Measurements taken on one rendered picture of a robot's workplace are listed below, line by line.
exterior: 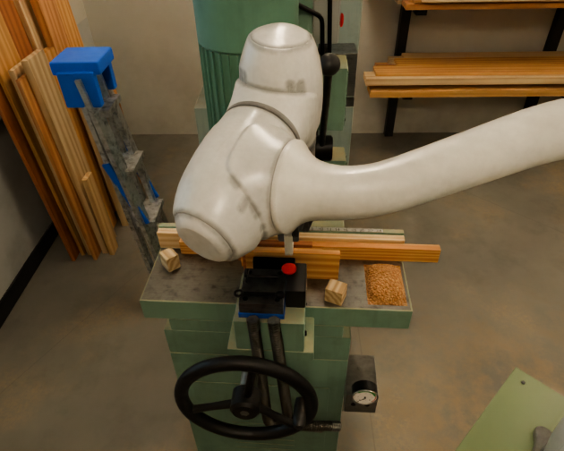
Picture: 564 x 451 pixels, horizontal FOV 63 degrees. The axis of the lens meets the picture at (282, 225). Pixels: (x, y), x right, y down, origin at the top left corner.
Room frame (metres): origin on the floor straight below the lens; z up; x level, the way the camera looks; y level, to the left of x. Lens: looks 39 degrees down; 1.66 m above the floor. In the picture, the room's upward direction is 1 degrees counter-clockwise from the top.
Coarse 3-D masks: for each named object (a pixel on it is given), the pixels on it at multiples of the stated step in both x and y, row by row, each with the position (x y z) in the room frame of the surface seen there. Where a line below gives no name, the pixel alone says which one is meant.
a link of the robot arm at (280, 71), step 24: (288, 24) 0.56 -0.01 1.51; (264, 48) 0.51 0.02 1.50; (288, 48) 0.51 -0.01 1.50; (312, 48) 0.53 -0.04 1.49; (240, 72) 0.53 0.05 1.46; (264, 72) 0.50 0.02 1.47; (288, 72) 0.50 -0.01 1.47; (312, 72) 0.52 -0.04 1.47; (240, 96) 0.50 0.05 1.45; (264, 96) 0.49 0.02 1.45; (288, 96) 0.50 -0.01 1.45; (312, 96) 0.51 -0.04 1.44; (288, 120) 0.47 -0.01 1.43; (312, 120) 0.51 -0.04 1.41
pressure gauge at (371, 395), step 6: (354, 384) 0.61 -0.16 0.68; (360, 384) 0.60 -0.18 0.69; (366, 384) 0.60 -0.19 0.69; (372, 384) 0.60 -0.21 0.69; (354, 390) 0.59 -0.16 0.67; (360, 390) 0.58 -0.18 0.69; (366, 390) 0.58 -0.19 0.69; (372, 390) 0.58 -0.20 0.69; (354, 396) 0.58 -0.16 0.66; (360, 396) 0.58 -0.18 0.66; (366, 396) 0.58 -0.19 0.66; (372, 396) 0.58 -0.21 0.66; (378, 396) 0.58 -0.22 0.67; (360, 402) 0.58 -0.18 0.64; (366, 402) 0.58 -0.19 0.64; (372, 402) 0.58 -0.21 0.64
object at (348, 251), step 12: (180, 240) 0.84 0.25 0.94; (276, 240) 0.83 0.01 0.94; (192, 252) 0.83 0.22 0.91; (348, 252) 0.80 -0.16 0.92; (360, 252) 0.80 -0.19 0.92; (372, 252) 0.80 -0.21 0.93; (384, 252) 0.80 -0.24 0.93; (396, 252) 0.79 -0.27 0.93; (408, 252) 0.79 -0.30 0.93; (420, 252) 0.79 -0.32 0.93; (432, 252) 0.79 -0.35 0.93
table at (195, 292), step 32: (192, 256) 0.83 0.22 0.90; (160, 288) 0.72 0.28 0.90; (192, 288) 0.72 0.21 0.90; (224, 288) 0.72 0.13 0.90; (320, 288) 0.71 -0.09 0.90; (352, 288) 0.71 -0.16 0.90; (224, 320) 0.67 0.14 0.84; (320, 320) 0.65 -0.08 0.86; (352, 320) 0.65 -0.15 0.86; (384, 320) 0.64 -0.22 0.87; (288, 352) 0.56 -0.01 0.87
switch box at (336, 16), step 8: (320, 0) 1.09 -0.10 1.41; (336, 0) 1.09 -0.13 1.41; (320, 8) 1.09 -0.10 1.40; (336, 8) 1.09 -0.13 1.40; (312, 16) 1.09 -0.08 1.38; (336, 16) 1.09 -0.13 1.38; (312, 24) 1.09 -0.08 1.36; (336, 24) 1.09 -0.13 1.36; (312, 32) 1.09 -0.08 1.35; (336, 32) 1.09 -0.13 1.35; (336, 40) 1.09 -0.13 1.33
